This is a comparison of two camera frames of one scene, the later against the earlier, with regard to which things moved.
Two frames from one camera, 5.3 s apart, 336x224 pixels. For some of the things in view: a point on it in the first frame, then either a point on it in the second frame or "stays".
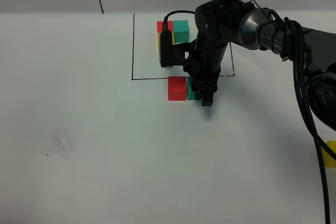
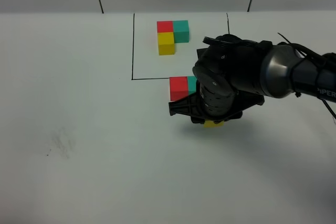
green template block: (181, 31) stays
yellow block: (329, 161) to (210, 124)
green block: (191, 95) stays
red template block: (159, 26) stays
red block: (177, 86) stays
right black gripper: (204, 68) to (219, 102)
